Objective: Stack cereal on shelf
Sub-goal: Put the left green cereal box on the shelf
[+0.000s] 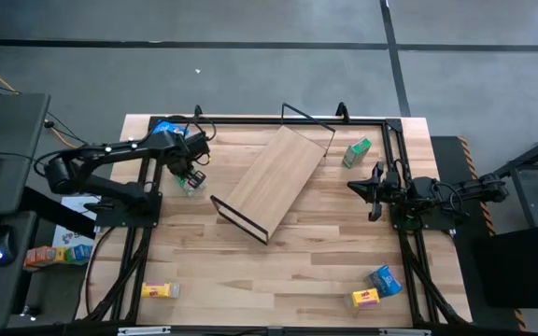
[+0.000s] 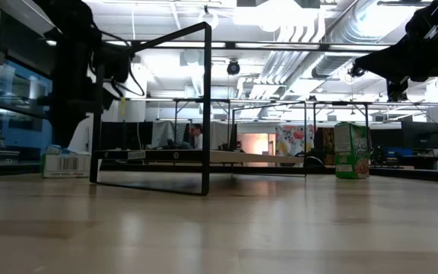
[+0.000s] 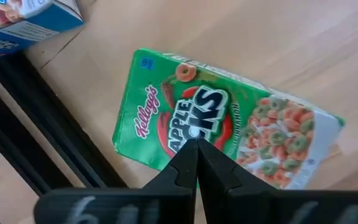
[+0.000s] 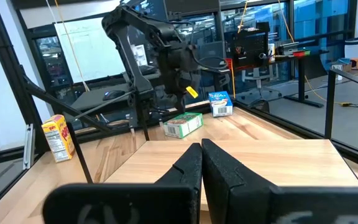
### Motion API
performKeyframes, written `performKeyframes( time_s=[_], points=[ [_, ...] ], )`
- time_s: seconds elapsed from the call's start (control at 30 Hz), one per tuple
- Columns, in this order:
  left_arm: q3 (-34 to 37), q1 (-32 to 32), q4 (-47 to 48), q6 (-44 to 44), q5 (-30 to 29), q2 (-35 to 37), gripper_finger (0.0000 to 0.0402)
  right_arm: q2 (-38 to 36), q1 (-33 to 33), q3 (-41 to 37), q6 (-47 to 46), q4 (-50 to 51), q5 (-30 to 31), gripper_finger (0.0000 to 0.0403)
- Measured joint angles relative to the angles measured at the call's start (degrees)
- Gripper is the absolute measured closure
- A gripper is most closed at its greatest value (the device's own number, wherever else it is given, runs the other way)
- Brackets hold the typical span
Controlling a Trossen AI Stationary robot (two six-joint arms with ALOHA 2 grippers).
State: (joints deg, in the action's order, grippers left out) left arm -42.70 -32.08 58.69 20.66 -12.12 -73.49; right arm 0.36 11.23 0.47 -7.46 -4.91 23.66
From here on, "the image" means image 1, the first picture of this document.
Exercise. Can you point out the yellow cereal box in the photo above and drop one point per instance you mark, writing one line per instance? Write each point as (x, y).
(366, 298)
(157, 289)

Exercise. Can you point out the black mat hazard stripe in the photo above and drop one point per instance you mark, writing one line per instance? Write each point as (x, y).
(444, 158)

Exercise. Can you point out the white printed sheet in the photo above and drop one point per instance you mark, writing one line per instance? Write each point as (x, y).
(70, 233)

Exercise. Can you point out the orange cereal box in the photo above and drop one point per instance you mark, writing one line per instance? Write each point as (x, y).
(40, 256)

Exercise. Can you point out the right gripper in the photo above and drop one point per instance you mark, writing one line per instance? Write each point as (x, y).
(390, 191)

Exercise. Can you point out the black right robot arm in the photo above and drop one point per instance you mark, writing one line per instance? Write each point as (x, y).
(474, 186)

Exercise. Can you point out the wooden shelf black metal frame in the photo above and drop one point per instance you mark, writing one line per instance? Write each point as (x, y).
(273, 177)

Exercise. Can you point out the silver bracket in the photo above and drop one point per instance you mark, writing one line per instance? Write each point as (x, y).
(404, 332)
(143, 331)

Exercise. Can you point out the grey desk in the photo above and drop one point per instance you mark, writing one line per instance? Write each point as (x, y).
(12, 140)

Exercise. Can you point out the green blue cereal box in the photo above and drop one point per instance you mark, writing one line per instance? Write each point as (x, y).
(80, 253)

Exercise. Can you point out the black computer mouse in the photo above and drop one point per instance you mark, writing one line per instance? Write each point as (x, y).
(0, 242)

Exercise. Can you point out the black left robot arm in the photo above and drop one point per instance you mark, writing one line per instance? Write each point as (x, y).
(119, 151)

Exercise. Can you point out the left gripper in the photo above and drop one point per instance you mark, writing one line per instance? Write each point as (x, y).
(187, 151)

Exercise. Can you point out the black desk foot bar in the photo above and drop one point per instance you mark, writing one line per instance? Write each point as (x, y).
(54, 212)

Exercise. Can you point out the dark metal cart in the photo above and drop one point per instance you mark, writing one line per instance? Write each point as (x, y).
(537, 193)

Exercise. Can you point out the black clamp bracket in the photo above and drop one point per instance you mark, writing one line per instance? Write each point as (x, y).
(342, 112)
(197, 112)

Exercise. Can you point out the black cabinet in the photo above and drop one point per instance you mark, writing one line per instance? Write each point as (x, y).
(521, 266)

